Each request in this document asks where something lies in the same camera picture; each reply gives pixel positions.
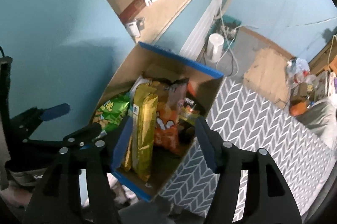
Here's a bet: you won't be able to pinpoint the orange round item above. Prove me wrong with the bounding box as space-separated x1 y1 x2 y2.
290 101 308 116

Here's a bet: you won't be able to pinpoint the orange snack packet white print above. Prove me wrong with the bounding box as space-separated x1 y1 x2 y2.
154 104 195 154

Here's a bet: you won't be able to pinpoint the printed picture box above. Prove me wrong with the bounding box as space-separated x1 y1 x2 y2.
313 72 333 101

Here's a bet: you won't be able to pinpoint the green snack packet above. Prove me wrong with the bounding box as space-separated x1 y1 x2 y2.
92 92 131 139

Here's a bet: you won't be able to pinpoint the white kettle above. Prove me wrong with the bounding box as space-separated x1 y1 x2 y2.
206 33 225 64

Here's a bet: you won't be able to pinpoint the wooden bed shelf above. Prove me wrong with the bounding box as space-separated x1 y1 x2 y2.
308 34 337 77

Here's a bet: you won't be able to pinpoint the blue-rimmed cardboard box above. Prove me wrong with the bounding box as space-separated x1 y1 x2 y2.
88 41 224 202

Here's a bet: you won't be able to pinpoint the teal basket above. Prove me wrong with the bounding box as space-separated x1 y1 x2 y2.
216 15 242 41

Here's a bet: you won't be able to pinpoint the gold snack packet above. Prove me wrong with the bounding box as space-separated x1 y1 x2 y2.
120 134 135 172

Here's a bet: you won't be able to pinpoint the black snack packet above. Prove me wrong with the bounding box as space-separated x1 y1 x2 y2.
182 96 206 122

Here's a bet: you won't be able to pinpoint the small white jar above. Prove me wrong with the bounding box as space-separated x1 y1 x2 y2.
125 17 145 37

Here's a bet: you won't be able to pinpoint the grey chevron table mat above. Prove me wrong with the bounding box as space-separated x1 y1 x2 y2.
158 76 336 224

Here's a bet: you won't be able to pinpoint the clear plastic bags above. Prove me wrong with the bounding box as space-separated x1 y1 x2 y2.
287 57 311 82

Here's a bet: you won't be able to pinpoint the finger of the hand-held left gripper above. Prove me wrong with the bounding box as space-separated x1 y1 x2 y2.
11 103 70 140
63 124 108 150

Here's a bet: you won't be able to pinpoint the flat cardboard sheet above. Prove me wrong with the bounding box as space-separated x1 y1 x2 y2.
243 47 297 109

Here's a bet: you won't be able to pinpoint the white power strip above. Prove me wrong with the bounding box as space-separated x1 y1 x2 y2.
222 25 237 36

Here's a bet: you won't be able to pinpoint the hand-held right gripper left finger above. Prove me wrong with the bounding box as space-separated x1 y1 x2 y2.
22 116 133 224

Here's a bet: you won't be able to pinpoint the grey bed sheet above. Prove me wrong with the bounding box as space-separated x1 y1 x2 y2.
300 98 337 145

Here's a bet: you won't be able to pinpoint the white ribbed radiator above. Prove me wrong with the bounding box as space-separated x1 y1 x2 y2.
180 0 224 61

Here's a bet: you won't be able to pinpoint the long yellow snack packet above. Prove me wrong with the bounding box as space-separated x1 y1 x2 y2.
131 83 158 182

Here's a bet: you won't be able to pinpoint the white hair dryer cable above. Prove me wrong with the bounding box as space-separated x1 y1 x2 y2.
209 0 237 56

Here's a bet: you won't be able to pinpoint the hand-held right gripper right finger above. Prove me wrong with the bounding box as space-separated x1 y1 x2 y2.
195 117 302 224

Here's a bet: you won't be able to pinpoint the wooden window ledge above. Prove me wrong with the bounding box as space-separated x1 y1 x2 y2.
132 0 211 45

